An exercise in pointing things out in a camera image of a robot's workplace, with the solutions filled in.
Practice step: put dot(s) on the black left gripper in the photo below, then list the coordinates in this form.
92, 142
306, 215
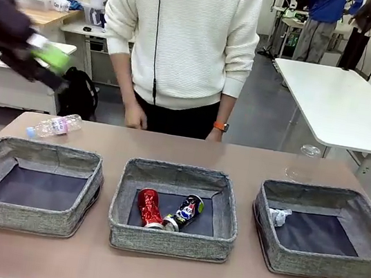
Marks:
0, 24

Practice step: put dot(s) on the crushed clear bottle pink label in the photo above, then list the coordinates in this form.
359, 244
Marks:
54, 125

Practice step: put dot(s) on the crushed red drink can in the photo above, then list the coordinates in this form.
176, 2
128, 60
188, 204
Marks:
151, 207

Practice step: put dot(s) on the crushed black Pepsi can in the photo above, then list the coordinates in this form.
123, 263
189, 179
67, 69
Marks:
185, 212

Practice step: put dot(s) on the white paper ball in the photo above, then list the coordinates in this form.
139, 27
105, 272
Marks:
278, 216

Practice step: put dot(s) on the person's right forearm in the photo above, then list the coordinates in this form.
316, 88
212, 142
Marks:
121, 77

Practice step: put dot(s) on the person's left forearm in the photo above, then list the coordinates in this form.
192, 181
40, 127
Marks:
226, 110

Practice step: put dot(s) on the person's right hand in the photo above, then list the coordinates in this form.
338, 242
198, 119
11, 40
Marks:
136, 116

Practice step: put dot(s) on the person's left hand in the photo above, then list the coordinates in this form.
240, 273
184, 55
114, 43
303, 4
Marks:
214, 135

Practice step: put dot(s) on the black backpack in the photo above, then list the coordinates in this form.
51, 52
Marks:
80, 92

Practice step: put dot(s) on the white low shelf table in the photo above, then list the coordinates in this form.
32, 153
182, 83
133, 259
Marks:
10, 95

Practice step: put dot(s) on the wooden work table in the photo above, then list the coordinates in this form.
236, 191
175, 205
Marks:
55, 18

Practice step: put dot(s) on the small black desk object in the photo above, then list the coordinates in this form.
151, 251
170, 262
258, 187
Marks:
87, 29

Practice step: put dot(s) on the white desk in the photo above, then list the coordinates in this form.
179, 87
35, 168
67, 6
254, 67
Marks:
96, 33

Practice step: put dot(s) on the blue cloth bag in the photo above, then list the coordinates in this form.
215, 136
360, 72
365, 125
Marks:
70, 1

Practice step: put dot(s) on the blue white container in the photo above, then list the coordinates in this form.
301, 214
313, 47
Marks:
93, 16

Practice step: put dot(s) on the black trousers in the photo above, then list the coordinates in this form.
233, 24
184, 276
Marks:
177, 120

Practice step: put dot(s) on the grey fabric basket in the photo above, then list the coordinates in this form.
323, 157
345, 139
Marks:
170, 243
320, 264
20, 214

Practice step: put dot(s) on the white knit sweater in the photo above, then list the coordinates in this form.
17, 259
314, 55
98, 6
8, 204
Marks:
194, 35

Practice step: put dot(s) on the orange band wristwatch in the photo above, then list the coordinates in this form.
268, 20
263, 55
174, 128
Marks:
220, 126

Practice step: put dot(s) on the clear plastic cup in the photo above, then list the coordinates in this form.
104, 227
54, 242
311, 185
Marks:
302, 163

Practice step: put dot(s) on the person in blue top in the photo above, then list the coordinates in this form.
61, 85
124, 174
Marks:
324, 16

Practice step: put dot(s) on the person in dark jacket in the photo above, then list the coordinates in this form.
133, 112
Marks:
367, 30

